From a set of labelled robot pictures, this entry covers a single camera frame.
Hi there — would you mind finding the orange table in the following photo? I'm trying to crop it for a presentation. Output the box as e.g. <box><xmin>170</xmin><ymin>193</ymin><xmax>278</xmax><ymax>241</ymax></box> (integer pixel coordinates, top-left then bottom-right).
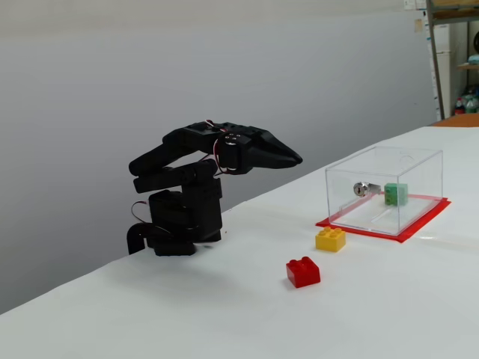
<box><xmin>430</xmin><ymin>112</ymin><xmax>479</xmax><ymax>128</ymax></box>

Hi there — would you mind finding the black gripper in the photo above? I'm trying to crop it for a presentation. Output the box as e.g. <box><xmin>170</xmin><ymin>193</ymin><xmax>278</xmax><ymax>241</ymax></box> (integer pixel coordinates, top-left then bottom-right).
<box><xmin>214</xmin><ymin>122</ymin><xmax>304</xmax><ymax>176</ymax></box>

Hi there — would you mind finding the red base mat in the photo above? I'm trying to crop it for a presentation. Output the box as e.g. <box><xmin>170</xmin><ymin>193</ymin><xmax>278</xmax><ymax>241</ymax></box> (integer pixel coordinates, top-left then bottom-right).
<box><xmin>314</xmin><ymin>191</ymin><xmax>452</xmax><ymax>245</ymax></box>

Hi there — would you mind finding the metal shelf rack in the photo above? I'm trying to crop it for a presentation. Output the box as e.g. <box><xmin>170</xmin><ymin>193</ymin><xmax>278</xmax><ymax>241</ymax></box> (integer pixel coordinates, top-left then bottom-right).
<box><xmin>425</xmin><ymin>0</ymin><xmax>479</xmax><ymax>120</ymax></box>

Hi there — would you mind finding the white cabinet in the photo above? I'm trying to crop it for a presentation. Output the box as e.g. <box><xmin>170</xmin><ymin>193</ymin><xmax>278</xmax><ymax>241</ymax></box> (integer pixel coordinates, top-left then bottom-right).
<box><xmin>433</xmin><ymin>22</ymin><xmax>452</xmax><ymax>113</ymax></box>

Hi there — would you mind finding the yellow lego brick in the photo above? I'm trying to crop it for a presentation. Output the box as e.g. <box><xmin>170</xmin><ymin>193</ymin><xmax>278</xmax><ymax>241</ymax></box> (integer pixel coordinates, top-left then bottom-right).
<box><xmin>314</xmin><ymin>225</ymin><xmax>347</xmax><ymax>253</ymax></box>

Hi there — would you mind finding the green lego brick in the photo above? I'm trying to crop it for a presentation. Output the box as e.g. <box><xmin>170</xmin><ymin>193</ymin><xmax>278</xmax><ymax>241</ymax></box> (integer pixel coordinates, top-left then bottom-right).
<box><xmin>383</xmin><ymin>182</ymin><xmax>410</xmax><ymax>207</ymax></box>

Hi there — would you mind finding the silver cylinder lock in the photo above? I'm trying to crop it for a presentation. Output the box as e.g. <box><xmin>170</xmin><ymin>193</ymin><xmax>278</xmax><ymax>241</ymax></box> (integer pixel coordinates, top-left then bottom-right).
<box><xmin>353</xmin><ymin>180</ymin><xmax>382</xmax><ymax>197</ymax></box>

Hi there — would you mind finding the black table clamp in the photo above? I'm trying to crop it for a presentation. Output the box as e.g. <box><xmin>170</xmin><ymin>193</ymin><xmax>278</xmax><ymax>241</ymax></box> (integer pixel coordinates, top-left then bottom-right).
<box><xmin>125</xmin><ymin>222</ymin><xmax>177</xmax><ymax>256</ymax></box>

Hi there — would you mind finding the red lego brick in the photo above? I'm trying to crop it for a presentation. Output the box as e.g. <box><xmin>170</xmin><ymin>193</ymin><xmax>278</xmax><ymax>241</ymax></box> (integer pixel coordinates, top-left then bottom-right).
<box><xmin>285</xmin><ymin>256</ymin><xmax>322</xmax><ymax>289</ymax></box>

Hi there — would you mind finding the red white gripper servo cable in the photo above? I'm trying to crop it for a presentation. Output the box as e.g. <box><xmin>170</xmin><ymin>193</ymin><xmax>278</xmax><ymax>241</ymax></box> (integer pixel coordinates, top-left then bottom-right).
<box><xmin>203</xmin><ymin>119</ymin><xmax>240</xmax><ymax>176</ymax></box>

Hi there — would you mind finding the red white base cable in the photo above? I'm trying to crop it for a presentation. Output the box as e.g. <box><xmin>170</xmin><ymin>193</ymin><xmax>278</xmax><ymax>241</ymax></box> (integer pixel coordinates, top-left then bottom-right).
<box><xmin>130</xmin><ymin>200</ymin><xmax>151</xmax><ymax>226</ymax></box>

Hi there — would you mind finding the transparent plastic box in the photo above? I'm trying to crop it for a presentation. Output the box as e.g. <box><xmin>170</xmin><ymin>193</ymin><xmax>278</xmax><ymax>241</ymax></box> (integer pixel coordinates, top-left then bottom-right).
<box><xmin>324</xmin><ymin>144</ymin><xmax>445</xmax><ymax>236</ymax></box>

